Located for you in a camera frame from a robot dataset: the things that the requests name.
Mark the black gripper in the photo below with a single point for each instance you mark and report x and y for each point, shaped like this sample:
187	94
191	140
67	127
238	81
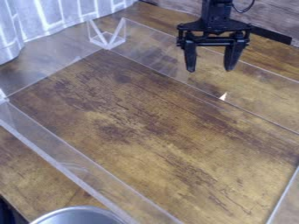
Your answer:
214	30

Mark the silver metal pot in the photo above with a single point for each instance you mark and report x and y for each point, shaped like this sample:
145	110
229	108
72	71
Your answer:
79	215

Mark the clear acrylic barrier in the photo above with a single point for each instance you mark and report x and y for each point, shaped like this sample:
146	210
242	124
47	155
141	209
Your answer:
171	147

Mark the white sheer curtain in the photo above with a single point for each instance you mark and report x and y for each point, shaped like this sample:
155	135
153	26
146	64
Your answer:
31	19

